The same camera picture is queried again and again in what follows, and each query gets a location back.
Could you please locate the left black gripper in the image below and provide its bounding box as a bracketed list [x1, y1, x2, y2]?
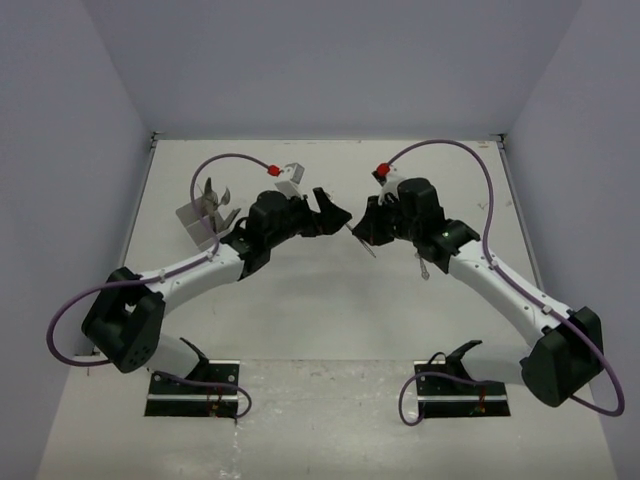
[267, 187, 351, 248]

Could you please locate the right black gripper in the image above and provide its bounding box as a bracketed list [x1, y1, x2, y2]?
[354, 193, 421, 246]

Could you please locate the large steel spoon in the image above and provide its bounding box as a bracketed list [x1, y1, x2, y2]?
[346, 223, 377, 259]

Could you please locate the steel knife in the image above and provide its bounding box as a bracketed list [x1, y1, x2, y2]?
[220, 208, 241, 231]
[201, 177, 216, 215]
[203, 191, 218, 233]

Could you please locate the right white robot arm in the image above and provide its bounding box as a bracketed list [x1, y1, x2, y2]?
[353, 174, 603, 407]

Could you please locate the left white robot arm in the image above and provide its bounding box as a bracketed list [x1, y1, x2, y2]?
[81, 188, 352, 393]

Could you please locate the small ornate steel spoon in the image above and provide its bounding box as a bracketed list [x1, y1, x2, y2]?
[415, 253, 430, 281]

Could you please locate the clear plastic utensil container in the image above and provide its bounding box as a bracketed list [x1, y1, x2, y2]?
[175, 198, 235, 252]

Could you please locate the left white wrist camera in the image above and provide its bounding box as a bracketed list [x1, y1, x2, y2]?
[274, 162, 305, 198]

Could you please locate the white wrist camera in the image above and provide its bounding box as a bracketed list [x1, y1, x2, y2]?
[274, 162, 305, 198]
[372, 166, 406, 205]

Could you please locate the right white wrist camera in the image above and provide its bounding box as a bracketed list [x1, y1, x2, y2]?
[372, 166, 406, 205]

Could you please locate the right corner metal bracket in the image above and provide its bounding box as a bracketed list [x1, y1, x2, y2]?
[490, 133, 506, 150]

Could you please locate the corner metal bracket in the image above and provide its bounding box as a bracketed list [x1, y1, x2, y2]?
[150, 131, 165, 150]
[490, 133, 506, 150]

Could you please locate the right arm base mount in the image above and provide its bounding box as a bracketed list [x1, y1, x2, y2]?
[397, 340, 511, 427]

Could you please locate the left corner metal bracket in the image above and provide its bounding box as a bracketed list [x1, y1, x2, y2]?
[150, 131, 165, 150]

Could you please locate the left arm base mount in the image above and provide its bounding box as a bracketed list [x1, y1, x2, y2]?
[144, 335, 253, 421]

